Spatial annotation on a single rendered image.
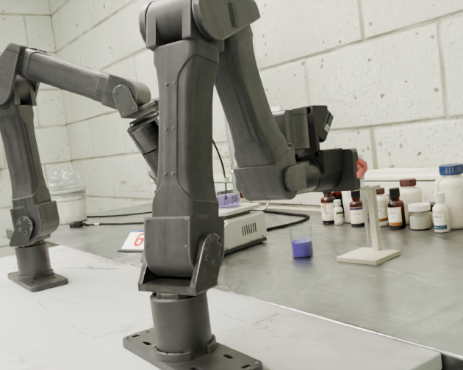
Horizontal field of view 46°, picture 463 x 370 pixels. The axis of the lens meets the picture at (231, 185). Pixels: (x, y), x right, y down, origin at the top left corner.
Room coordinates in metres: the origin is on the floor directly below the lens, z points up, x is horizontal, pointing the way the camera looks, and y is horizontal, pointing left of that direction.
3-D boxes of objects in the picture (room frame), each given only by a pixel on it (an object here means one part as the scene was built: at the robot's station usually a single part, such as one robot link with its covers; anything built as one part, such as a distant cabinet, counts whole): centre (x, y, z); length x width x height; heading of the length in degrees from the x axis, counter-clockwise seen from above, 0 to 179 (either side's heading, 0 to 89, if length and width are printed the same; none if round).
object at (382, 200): (1.24, -0.33, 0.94); 0.05 x 0.05 x 0.09
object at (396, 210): (1.18, -0.35, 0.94); 0.04 x 0.04 x 0.09
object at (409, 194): (1.22, -0.39, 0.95); 0.06 x 0.06 x 0.10
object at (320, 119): (0.87, -0.15, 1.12); 0.07 x 0.06 x 0.11; 42
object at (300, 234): (1.02, -0.12, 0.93); 0.04 x 0.04 x 0.06
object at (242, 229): (1.19, 0.04, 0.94); 0.22 x 0.13 x 0.08; 137
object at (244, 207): (1.21, 0.02, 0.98); 0.12 x 0.12 x 0.01; 47
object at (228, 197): (1.20, 0.01, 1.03); 0.07 x 0.06 x 0.08; 136
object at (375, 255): (0.94, -0.22, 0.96); 0.08 x 0.08 x 0.13; 42
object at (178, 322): (0.59, 0.07, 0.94); 0.20 x 0.07 x 0.08; 34
